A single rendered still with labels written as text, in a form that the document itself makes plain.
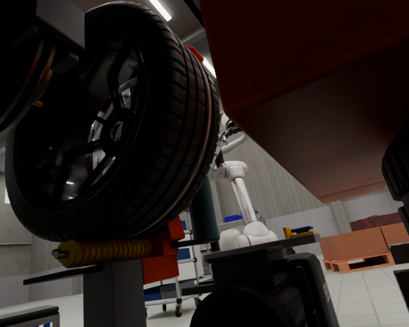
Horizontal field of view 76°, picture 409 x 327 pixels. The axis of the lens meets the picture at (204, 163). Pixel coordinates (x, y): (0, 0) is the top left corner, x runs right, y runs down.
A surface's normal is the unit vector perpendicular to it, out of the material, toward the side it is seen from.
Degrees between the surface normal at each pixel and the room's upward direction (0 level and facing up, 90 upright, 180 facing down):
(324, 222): 90
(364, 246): 90
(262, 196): 90
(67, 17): 90
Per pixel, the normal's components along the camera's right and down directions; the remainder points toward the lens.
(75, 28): 0.86, -0.31
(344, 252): -0.22, -0.30
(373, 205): -0.47, -0.23
